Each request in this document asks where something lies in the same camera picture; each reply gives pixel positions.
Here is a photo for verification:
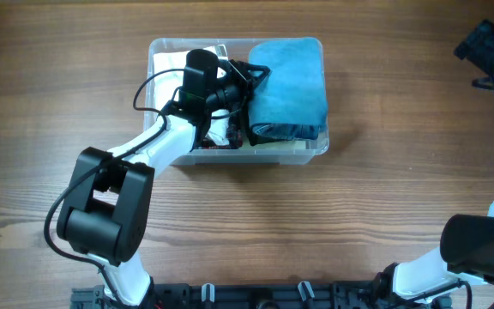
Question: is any plaid cloth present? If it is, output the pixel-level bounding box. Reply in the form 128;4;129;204
193;59;244;151

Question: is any blue cloth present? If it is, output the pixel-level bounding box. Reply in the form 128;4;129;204
247;37;328;142

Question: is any white cloth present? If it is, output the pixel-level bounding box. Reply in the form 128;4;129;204
154;45;231;147

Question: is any cream cloth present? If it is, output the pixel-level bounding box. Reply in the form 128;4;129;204
239;141;306;151

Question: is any dark green cloth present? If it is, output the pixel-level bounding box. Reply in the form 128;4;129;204
242;116;274;146

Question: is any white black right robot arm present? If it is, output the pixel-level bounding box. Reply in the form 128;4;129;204
370;20;494;308

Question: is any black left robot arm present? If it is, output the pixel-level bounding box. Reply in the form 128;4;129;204
44;49;271;308

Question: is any clear plastic storage bin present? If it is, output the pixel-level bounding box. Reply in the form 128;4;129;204
145;38;329;166

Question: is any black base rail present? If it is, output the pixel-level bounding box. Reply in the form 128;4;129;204
69;279;453;309

